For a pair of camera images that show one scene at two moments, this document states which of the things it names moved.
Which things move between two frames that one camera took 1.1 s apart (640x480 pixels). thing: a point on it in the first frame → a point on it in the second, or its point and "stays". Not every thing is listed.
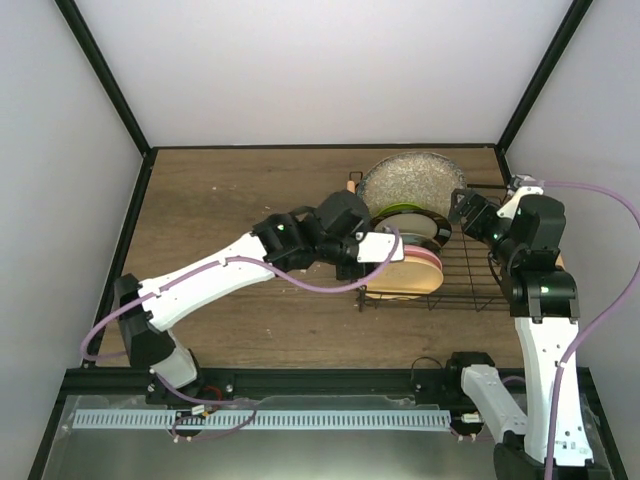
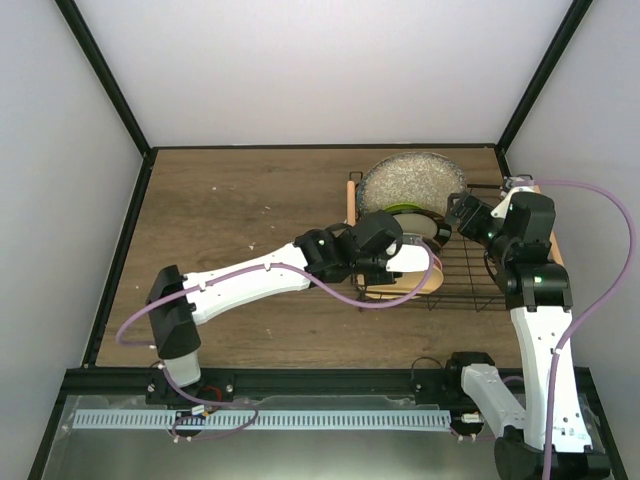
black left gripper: [343, 272] → [380, 279]
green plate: [399, 207] stays
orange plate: [407, 279] stays
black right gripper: [472, 200] stays
